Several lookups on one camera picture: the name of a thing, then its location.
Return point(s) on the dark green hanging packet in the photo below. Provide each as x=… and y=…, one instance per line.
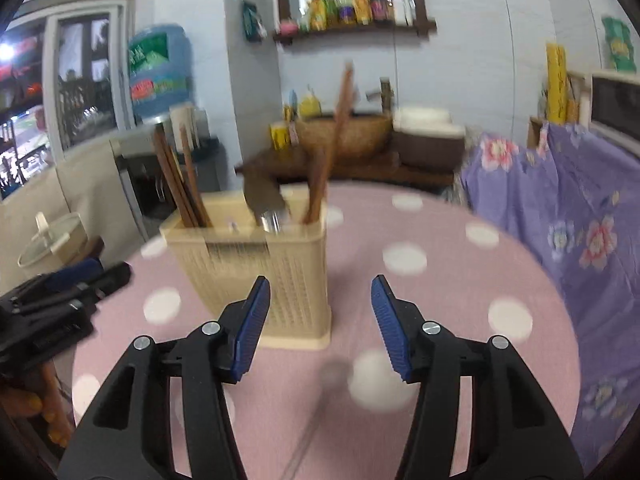
x=252, y=21

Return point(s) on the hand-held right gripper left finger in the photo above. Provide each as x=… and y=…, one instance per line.
x=252, y=330

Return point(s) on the large metal spoon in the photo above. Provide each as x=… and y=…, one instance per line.
x=275, y=220

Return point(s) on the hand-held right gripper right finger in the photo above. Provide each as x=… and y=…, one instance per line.
x=390, y=330

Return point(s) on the brown wooden chopstick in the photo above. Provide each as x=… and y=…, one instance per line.
x=327, y=150
x=172, y=175
x=180, y=185

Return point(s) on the metal faucet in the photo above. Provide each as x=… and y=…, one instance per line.
x=382, y=95

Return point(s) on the white microwave oven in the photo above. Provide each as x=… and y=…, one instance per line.
x=617, y=105

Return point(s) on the yellow soap bottle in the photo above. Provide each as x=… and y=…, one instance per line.
x=310, y=105

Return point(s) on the person's left hand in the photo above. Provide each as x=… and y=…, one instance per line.
x=55, y=425

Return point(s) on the yellow packet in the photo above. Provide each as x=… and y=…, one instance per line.
x=556, y=85

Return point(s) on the grey water dispenser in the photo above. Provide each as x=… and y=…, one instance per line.
x=145, y=180

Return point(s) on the blue water bottle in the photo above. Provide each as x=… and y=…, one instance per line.
x=160, y=72

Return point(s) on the row of bottles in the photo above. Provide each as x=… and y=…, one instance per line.
x=345, y=7

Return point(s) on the yellow mug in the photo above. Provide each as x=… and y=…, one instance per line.
x=281, y=136

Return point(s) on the brown tub with white plates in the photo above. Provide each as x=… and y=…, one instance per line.
x=430, y=140

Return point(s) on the wicker basket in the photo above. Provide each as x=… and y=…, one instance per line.
x=360, y=137

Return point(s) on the dark wooden side table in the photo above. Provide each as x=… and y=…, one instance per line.
x=380, y=172

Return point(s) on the glass window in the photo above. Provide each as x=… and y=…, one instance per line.
x=75, y=85

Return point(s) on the beige plastic utensil holder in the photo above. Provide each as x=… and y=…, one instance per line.
x=280, y=280

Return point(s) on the purple floral cloth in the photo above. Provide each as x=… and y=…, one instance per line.
x=575, y=240

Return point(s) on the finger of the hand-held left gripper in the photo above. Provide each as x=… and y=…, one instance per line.
x=75, y=272
x=100, y=282

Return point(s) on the pink polka dot tablecloth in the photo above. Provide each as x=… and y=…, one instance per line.
x=450, y=310

